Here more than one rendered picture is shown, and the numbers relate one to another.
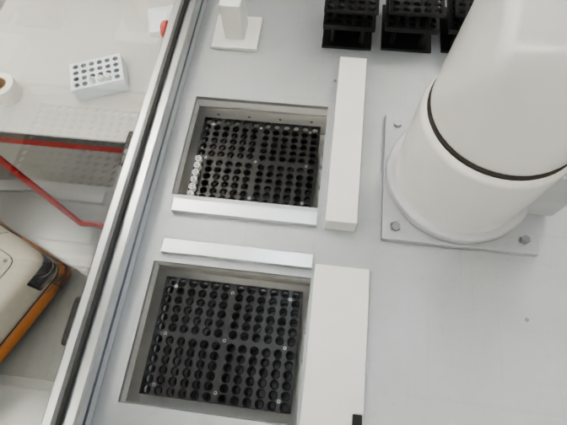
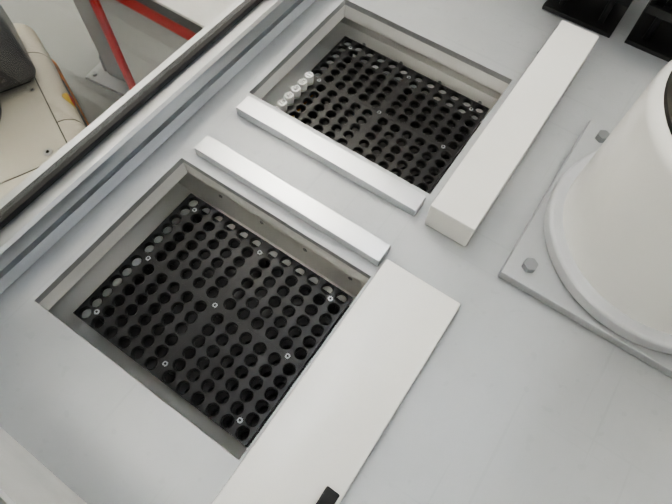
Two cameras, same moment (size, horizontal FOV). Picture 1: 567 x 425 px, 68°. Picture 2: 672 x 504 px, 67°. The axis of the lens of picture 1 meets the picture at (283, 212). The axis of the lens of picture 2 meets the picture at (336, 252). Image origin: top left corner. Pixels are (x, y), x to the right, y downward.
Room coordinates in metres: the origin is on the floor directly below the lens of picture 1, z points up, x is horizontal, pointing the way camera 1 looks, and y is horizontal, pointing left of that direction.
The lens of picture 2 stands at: (-0.04, -0.07, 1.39)
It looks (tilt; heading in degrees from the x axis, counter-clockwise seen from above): 63 degrees down; 20
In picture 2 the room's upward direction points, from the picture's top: 4 degrees clockwise
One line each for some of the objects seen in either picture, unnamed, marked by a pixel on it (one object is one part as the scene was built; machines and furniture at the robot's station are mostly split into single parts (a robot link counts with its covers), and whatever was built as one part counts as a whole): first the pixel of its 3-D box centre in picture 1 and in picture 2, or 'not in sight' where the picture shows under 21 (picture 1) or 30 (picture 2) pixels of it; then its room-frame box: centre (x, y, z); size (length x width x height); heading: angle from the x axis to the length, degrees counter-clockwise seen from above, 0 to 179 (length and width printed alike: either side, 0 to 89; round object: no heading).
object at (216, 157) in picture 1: (256, 170); (376, 129); (0.39, 0.04, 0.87); 0.22 x 0.18 x 0.06; 79
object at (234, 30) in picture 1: (234, 13); not in sight; (0.66, 0.06, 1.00); 0.09 x 0.08 x 0.10; 79
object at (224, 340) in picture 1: (227, 342); (220, 315); (0.08, 0.10, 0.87); 0.22 x 0.18 x 0.06; 79
